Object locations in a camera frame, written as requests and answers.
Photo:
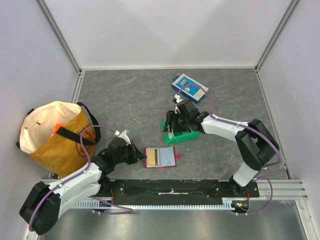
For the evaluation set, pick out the blue white product box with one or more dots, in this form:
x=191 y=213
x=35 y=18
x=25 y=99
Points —
x=190 y=88

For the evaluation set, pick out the green plastic bin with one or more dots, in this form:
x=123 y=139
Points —
x=180 y=137

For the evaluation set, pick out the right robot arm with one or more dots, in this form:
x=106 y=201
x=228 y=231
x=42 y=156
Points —
x=254 y=141

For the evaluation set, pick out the white credit card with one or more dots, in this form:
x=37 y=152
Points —
x=171 y=135

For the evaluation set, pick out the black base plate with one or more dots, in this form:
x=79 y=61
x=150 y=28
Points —
x=125 y=188

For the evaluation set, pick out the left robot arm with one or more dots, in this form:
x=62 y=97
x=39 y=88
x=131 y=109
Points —
x=46 y=203

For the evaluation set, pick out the red card holder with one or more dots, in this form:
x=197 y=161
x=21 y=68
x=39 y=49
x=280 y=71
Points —
x=167 y=157

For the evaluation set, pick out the orange item in bag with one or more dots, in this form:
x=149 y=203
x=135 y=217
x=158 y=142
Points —
x=56 y=128

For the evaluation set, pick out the brown paper tote bag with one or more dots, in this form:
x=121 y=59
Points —
x=69 y=149

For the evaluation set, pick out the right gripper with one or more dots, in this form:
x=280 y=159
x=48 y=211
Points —
x=173 y=121

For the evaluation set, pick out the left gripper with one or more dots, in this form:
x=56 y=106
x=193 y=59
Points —
x=136 y=155

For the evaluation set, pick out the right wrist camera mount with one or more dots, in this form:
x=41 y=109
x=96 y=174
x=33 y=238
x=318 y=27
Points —
x=177 y=99

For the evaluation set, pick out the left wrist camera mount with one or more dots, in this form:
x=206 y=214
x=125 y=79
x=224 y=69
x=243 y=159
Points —
x=123 y=135

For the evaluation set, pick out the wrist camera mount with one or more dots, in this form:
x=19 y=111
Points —
x=123 y=135
x=177 y=99

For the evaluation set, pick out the grey slotted cable duct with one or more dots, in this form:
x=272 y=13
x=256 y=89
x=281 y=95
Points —
x=220 y=204

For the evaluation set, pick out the gold credit card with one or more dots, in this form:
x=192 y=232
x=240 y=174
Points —
x=152 y=157

